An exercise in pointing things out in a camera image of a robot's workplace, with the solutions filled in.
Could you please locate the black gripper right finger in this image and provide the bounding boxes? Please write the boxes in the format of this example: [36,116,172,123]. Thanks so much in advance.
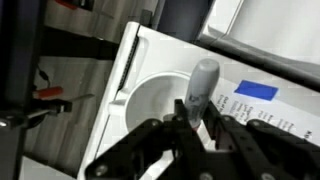
[203,102,234,151]

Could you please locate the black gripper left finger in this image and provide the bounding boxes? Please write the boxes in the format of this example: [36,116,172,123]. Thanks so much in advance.
[173,99,204,156]

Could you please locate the grey marker with red tip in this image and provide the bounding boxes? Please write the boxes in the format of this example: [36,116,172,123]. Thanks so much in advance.
[185,59,220,128]

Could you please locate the white green-banded mug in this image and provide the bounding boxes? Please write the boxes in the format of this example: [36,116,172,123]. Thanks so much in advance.
[108,70,214,180]

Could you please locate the white office copier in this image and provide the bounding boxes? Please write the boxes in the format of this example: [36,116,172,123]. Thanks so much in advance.
[77,0,320,180]

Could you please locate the paper sheet with blue tape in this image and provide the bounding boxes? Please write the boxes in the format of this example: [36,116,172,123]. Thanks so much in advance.
[212,79,320,145]

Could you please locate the red-handled clamp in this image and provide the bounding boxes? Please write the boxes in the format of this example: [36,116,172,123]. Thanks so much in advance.
[27,86,93,119]

